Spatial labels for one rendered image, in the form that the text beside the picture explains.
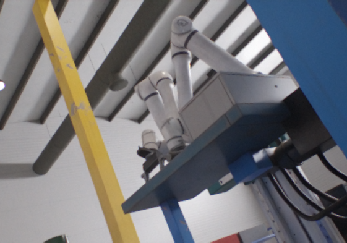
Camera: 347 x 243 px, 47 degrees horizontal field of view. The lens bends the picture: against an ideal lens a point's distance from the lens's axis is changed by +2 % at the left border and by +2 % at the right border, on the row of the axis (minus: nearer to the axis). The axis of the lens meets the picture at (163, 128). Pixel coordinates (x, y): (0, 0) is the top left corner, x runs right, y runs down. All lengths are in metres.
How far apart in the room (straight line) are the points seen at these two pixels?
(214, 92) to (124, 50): 7.44
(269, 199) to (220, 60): 0.90
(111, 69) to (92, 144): 5.46
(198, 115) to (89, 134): 2.52
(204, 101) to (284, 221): 1.35
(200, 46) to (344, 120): 1.26
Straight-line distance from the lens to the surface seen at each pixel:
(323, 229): 2.36
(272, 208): 2.50
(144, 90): 2.73
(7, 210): 12.42
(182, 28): 2.25
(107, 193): 3.56
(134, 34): 8.42
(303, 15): 1.18
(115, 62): 8.94
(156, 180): 1.53
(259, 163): 1.61
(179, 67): 2.31
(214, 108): 1.30
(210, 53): 2.19
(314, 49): 1.14
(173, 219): 1.77
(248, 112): 1.25
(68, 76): 4.13
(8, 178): 12.83
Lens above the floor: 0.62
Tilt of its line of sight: 22 degrees up
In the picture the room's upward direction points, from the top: 24 degrees counter-clockwise
